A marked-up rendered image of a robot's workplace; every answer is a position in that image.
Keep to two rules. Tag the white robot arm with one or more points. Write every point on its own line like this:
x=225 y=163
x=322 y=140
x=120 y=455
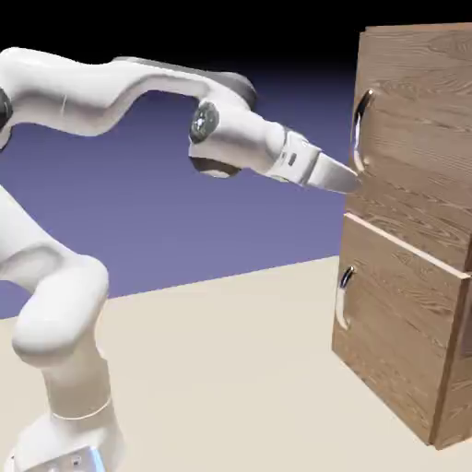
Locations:
x=73 y=99

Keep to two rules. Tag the small wood cabinet door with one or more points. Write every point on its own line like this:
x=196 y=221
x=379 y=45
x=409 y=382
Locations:
x=394 y=332

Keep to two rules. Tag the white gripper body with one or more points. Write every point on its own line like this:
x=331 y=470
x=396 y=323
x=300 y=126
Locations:
x=333 y=175

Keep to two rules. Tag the large wood cabinet door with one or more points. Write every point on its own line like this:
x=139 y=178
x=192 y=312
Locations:
x=416 y=155

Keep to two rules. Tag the light wood cabinet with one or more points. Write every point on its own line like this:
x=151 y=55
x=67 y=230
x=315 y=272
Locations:
x=409 y=236

